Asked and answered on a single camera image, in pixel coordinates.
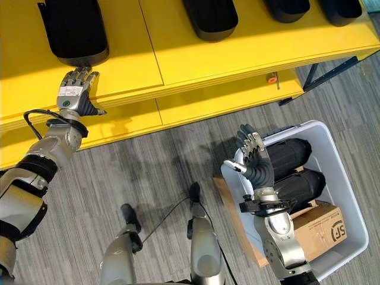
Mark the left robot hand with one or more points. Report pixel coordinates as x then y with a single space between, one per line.
72 96

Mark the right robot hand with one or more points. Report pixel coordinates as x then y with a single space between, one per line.
259 170

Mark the black sole-shaped part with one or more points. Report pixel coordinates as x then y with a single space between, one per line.
341 8
212 18
287 10
289 155
300 188
77 31

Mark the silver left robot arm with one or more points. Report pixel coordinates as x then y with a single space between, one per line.
32 184

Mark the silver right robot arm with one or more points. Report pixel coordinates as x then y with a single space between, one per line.
280 237

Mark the white plastic box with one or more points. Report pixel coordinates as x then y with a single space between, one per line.
335 190

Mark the brown cardboard box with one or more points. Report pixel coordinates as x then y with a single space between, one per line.
319 230

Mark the yellow shelf unit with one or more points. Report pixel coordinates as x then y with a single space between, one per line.
190 68

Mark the silver right robot leg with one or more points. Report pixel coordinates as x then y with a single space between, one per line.
205 246

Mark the silver robot leg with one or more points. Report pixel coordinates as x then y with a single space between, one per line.
123 252
205 246

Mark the orange round knob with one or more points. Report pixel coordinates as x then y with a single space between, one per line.
271 78

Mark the silver left robot leg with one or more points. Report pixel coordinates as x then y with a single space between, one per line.
123 252

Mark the dark blue shelf frame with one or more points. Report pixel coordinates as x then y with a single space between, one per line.
325 72

